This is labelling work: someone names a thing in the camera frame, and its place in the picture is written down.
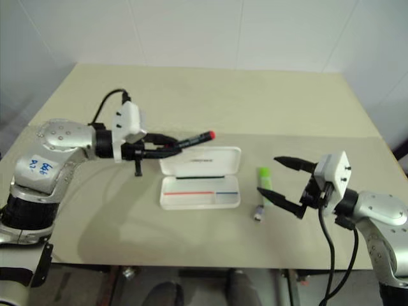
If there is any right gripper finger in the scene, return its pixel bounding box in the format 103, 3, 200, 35
274, 155, 319, 175
256, 187, 307, 221

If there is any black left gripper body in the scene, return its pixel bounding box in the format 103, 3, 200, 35
120, 140, 147, 178

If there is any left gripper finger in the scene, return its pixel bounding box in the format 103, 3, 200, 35
142, 145, 181, 160
145, 133, 178, 146

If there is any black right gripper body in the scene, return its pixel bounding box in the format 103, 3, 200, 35
298, 175, 334, 221

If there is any black marker with red cap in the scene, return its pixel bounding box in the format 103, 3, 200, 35
173, 130, 217, 150

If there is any green marker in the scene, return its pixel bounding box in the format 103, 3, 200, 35
253, 166, 274, 223

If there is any white plastic pencil case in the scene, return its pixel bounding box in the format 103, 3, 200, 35
158, 146, 242, 212

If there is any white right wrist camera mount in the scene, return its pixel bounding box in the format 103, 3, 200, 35
313, 150, 353, 201

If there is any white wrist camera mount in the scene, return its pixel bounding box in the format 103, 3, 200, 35
313, 150, 353, 201
112, 100, 148, 163

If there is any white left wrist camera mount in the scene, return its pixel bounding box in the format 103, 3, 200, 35
112, 100, 148, 163

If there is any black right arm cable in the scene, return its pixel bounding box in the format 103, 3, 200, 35
317, 184, 360, 306

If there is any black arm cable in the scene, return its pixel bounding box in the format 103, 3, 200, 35
88, 89, 132, 127
317, 184, 360, 306

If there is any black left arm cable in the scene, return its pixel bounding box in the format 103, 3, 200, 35
88, 89, 132, 127

